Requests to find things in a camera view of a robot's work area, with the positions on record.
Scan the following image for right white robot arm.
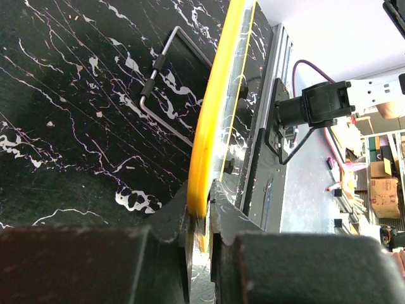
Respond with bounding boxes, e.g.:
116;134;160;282
275;73;404;129

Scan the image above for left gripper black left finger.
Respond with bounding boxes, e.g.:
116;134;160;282
1;184;192;303

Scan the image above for brown cardboard box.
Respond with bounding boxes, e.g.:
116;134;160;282
370;178;401;219

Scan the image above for white whiteboard with orange frame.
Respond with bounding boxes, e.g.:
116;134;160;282
187;1;256;253

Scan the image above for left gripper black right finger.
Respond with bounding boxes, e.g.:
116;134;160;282
209;181;404;303

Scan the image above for metal wire whiteboard stand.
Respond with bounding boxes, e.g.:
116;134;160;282
139;25;213;148

